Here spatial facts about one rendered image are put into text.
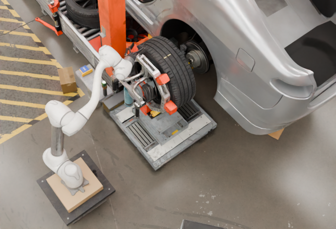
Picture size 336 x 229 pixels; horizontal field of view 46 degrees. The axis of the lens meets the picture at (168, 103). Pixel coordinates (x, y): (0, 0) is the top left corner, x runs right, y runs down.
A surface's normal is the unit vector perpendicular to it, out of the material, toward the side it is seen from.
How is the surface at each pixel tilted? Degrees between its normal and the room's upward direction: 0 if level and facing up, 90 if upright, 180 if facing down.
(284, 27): 21
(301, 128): 0
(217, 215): 0
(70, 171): 6
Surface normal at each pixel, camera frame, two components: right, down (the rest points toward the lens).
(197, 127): 0.07, -0.54
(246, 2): -0.07, -0.18
